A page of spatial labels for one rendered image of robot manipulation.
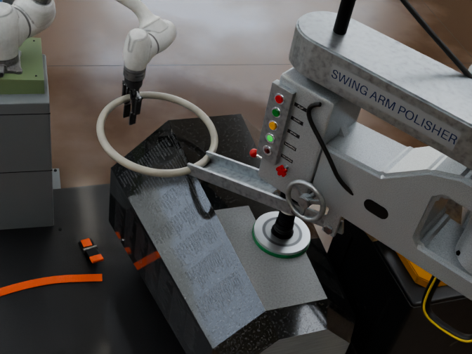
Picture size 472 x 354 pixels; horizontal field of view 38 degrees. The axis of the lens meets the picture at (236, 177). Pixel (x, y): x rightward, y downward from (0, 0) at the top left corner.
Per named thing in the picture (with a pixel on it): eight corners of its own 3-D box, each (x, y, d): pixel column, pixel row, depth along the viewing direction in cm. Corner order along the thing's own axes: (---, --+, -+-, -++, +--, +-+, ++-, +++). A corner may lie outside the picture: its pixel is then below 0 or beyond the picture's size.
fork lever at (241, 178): (366, 212, 234) (366, 199, 232) (336, 240, 222) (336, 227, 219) (214, 157, 273) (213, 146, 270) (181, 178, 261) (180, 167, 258)
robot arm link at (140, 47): (138, 76, 268) (157, 62, 278) (142, 43, 258) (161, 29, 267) (116, 64, 271) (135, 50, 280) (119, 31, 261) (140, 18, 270)
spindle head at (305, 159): (375, 207, 233) (417, 101, 203) (341, 239, 219) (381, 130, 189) (291, 155, 247) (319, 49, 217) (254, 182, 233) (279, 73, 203)
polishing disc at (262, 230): (293, 208, 264) (294, 206, 263) (319, 248, 250) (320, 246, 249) (244, 219, 256) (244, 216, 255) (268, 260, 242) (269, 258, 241)
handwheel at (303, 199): (333, 217, 222) (345, 183, 212) (316, 232, 215) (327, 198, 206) (296, 193, 228) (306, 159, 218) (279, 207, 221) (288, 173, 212)
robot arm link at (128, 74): (130, 74, 269) (129, 86, 273) (150, 69, 274) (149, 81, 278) (119, 60, 273) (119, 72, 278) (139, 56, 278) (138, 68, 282)
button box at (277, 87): (279, 161, 222) (298, 90, 203) (274, 166, 220) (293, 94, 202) (260, 149, 225) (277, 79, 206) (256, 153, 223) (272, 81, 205)
